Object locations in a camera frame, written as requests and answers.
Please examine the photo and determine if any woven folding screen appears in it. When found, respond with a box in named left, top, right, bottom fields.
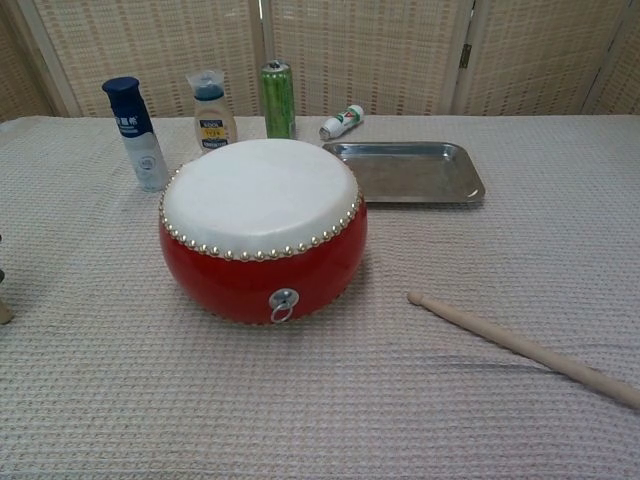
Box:
left=0, top=0, right=640, bottom=121

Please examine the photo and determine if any rectangular steel tray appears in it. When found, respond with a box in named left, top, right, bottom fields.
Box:
left=321, top=141, right=487, bottom=205

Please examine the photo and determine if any beige woven tablecloth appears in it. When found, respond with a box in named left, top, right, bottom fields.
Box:
left=0, top=114, right=640, bottom=480

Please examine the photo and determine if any white bottle dark blue cap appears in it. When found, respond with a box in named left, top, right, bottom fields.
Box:
left=101, top=76, right=170, bottom=193

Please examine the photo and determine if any small white green bottle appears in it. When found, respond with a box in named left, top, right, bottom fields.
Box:
left=318, top=104, right=365, bottom=141

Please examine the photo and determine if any red drum white skin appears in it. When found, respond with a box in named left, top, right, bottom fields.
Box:
left=158, top=138, right=369, bottom=327

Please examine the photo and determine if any tall green drink can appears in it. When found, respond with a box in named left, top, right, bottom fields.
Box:
left=259, top=59, right=297, bottom=141

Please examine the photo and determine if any beige sauce bottle blue cap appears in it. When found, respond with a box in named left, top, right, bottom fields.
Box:
left=185, top=70, right=239, bottom=153

